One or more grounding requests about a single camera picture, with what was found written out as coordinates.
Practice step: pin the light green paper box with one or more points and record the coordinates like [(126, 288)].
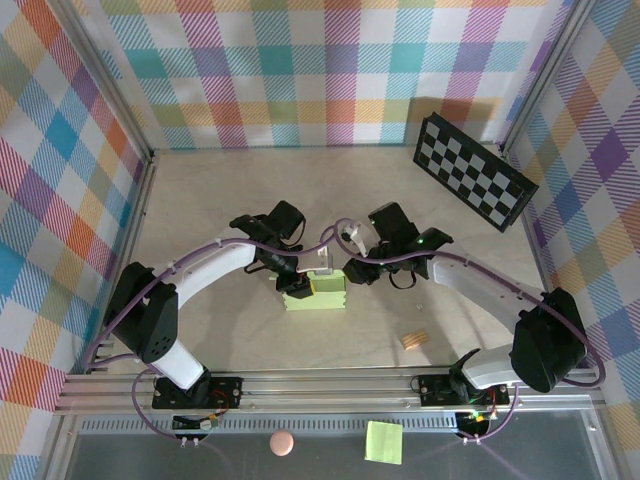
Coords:
[(320, 302)]

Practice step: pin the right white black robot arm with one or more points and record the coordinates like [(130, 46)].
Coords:
[(550, 345)]

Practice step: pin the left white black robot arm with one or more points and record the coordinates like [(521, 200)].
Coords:
[(145, 320)]

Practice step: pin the black white checkerboard panel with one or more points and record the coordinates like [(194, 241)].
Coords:
[(470, 170)]

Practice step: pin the small wooden piece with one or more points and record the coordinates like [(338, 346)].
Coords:
[(414, 340)]

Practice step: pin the slotted metal strip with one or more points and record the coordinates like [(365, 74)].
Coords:
[(325, 425)]

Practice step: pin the plaid backdrop cloth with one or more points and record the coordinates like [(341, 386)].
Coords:
[(50, 200), (600, 200), (300, 75)]

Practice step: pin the pink round disc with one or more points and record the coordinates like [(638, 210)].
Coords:
[(281, 443)]

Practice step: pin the small circuit board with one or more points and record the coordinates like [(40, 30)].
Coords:
[(192, 423), (475, 420)]

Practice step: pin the green sticky note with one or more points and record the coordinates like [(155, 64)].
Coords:
[(384, 442)]

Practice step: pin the dark glossy panel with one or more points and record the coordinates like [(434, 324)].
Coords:
[(125, 460)]

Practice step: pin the aluminium frame rail wide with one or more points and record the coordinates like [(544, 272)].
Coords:
[(325, 390)]

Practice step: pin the aluminium side rail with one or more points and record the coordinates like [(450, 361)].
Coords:
[(139, 212), (534, 240)]

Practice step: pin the aluminium frame post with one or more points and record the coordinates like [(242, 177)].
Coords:
[(542, 75), (109, 75)]

